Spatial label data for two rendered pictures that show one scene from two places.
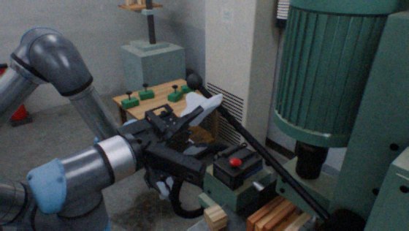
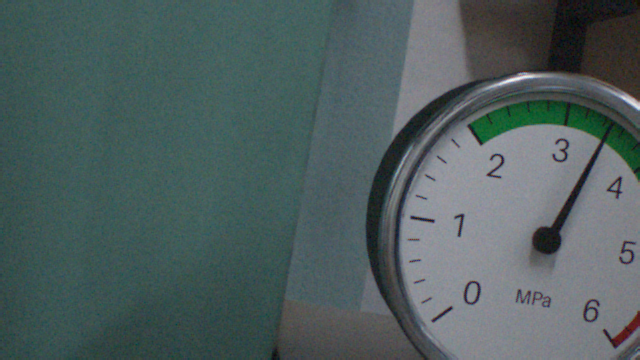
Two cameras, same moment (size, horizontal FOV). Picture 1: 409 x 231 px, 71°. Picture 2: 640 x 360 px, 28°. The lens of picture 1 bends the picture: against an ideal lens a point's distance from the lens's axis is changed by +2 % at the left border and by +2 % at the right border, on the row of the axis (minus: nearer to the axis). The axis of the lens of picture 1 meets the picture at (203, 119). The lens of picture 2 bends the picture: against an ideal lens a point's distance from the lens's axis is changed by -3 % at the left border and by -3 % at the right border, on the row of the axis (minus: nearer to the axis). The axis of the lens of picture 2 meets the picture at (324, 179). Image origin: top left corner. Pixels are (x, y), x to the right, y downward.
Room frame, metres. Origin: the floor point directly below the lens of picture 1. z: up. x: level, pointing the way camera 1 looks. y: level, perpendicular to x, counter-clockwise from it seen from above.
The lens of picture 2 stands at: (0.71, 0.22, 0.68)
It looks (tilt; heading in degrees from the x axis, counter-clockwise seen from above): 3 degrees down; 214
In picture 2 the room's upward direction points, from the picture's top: 10 degrees clockwise
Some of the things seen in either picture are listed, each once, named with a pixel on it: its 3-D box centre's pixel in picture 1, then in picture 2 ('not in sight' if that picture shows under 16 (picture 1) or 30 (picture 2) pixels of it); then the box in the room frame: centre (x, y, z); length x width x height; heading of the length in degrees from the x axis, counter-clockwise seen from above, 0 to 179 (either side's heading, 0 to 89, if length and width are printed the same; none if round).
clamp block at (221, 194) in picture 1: (236, 182); not in sight; (0.63, -0.09, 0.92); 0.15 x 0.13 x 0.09; 130
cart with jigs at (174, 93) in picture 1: (169, 122); not in sight; (1.98, 0.28, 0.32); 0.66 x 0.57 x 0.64; 129
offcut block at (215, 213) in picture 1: (215, 217); not in sight; (0.49, -0.03, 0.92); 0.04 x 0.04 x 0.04; 31
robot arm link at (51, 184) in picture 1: (71, 180); not in sight; (0.35, 0.21, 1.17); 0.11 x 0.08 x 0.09; 130
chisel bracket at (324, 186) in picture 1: (310, 193); not in sight; (0.47, -0.24, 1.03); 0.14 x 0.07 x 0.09; 40
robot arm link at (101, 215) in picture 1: (77, 218); not in sight; (0.36, 0.23, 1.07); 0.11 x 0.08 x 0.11; 74
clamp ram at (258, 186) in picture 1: (262, 191); not in sight; (0.56, -0.15, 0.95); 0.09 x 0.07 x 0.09; 130
